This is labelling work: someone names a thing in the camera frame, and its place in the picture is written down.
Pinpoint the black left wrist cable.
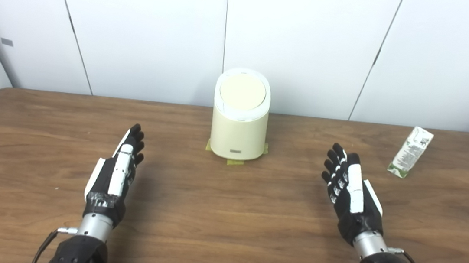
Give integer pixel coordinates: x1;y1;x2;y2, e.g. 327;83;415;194
31;224;79;263

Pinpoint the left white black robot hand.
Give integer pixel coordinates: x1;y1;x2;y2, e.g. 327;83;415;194
81;119;148;231

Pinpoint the green white milk carton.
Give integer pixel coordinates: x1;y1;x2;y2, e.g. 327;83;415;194
387;124;435;182

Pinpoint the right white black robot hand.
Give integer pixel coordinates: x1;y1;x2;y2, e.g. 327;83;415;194
314;142;392;250

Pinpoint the round cream bin lid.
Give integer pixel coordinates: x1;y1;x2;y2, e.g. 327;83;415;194
218;71;269;113

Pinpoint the cream-colored bin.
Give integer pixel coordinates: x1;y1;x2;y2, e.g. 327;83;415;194
208;65;274;163

